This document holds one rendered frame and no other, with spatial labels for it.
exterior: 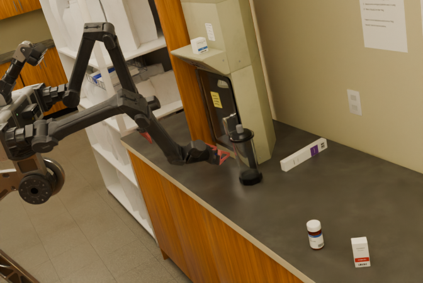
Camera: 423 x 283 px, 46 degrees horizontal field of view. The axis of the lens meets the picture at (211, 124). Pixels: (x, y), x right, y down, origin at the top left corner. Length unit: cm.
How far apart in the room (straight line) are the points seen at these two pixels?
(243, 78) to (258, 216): 61
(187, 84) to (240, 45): 44
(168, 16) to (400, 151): 119
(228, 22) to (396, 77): 71
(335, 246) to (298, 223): 20
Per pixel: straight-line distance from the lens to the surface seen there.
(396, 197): 200
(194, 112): 253
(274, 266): 193
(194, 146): 209
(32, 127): 196
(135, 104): 180
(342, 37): 220
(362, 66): 217
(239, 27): 215
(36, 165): 229
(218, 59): 211
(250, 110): 225
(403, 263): 170
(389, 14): 199
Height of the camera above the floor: 204
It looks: 22 degrees down
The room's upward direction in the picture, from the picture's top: 14 degrees counter-clockwise
